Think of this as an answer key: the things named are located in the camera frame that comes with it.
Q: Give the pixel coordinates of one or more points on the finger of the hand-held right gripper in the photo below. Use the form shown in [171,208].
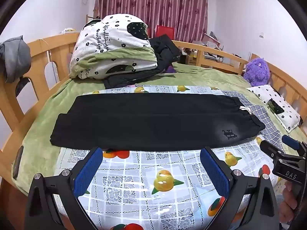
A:
[271,149]
[290,142]

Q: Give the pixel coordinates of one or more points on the black pants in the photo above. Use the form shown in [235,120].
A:
[144,122]

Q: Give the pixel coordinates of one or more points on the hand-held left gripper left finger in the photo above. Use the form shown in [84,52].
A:
[87,170]

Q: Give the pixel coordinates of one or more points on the wooden bed frame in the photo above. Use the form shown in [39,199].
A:
[62,40]

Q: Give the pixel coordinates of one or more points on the fruit print sheet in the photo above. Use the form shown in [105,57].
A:
[144,172]

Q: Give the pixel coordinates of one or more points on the purple plush toy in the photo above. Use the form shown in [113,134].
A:
[256,73]

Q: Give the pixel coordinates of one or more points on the red chair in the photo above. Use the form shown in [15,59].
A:
[164,32]

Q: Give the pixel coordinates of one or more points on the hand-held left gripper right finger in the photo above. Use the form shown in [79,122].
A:
[213,170]

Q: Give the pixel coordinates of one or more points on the person's right hand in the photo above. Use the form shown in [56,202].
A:
[289,203]

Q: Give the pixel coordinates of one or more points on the green bed blanket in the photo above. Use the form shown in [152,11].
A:
[40,115]

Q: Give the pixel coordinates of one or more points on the flower print pillow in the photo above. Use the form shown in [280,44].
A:
[275,105]

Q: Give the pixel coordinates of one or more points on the black flat object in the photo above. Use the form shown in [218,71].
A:
[18,163]

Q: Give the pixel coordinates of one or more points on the pile of papers and boxes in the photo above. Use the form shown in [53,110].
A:
[212,45]

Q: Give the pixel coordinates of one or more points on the grey hanging cloth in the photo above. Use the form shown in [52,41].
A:
[14,57]

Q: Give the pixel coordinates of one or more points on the purple cloth item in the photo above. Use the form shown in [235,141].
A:
[169,70]

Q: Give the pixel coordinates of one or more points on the cardboard box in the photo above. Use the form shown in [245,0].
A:
[189,57]

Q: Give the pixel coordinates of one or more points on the dark red curtain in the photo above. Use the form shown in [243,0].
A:
[153,7]

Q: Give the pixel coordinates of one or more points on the grey checkered cloth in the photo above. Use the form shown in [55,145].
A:
[259,111]

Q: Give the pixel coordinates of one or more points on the folded flower print quilt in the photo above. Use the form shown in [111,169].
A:
[108,40]

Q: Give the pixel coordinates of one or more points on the black jacket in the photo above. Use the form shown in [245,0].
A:
[165,50]

